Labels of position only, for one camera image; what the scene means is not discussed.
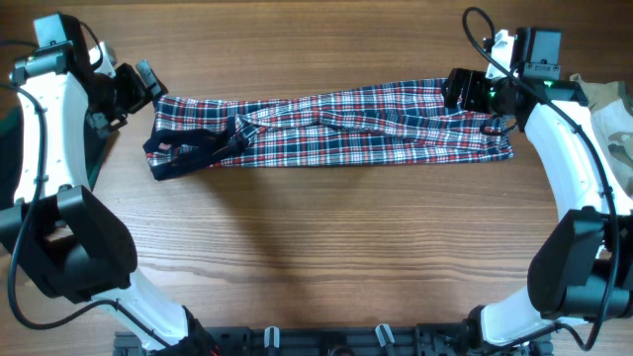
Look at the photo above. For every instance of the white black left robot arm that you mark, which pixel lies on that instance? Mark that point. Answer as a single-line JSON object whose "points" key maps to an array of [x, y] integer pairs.
{"points": [[67, 242]]}

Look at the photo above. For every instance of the plaid sleeveless shirt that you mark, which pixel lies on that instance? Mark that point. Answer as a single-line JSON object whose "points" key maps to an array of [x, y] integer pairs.
{"points": [[394, 123]]}

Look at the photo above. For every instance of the green folded shirt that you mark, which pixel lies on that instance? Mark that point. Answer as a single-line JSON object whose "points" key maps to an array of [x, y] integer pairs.
{"points": [[95, 151]]}

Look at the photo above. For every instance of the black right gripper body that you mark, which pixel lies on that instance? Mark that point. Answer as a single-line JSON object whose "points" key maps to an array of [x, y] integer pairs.
{"points": [[480, 93]]}

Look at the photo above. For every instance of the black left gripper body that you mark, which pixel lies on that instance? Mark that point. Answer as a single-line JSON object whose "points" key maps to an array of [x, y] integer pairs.
{"points": [[120, 94]]}

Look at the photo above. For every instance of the beige crumpled garment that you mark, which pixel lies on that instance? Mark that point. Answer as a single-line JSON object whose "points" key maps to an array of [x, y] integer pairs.
{"points": [[610, 106]]}

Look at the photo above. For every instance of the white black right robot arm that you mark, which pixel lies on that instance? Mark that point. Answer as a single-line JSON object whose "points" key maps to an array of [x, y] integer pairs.
{"points": [[581, 277]]}

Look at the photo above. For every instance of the black folded polo shirt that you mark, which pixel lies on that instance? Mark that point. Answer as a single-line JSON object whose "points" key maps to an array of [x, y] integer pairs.
{"points": [[11, 155]]}

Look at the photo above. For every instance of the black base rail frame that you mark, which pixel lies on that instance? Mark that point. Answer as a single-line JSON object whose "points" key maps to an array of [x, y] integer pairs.
{"points": [[422, 340]]}

